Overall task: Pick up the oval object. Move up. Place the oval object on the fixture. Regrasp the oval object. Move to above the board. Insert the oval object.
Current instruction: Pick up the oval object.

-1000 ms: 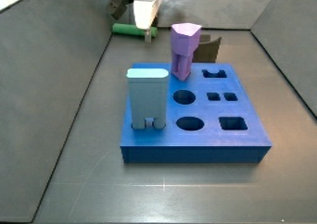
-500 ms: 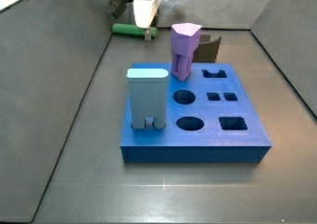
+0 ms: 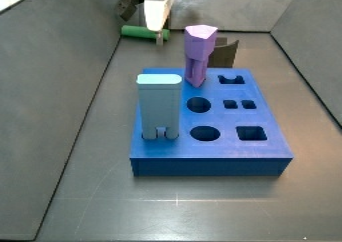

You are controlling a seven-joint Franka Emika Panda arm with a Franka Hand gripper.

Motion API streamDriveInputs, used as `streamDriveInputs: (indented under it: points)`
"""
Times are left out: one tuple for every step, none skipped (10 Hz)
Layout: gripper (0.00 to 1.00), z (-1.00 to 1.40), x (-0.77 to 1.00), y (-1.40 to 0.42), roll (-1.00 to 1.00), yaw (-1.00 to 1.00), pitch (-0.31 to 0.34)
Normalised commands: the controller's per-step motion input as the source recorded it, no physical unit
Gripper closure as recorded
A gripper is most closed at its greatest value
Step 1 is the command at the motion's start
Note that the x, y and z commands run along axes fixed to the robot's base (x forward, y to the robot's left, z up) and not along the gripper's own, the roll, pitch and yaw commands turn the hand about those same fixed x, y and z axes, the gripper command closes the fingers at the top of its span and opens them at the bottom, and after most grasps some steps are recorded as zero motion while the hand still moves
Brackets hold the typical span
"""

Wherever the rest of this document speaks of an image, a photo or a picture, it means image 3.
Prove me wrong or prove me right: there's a blue shape-sorting block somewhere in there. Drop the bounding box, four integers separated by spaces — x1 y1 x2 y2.
129 68 293 176

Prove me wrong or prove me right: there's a purple pentagon peg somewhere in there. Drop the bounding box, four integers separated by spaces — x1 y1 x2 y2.
184 25 217 87

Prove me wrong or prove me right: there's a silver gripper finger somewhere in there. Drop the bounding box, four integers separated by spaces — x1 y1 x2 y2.
156 30 164 46

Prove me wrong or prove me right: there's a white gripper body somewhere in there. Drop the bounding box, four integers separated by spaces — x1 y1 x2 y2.
142 0 173 31

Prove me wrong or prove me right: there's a black curved fixture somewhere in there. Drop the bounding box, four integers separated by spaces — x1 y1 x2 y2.
208 37 239 68

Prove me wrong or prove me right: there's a light blue oval peg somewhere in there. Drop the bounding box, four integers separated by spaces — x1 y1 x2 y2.
136 74 181 140

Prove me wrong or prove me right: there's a green cylinder peg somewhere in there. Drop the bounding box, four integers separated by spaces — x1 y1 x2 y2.
120 25 157 39

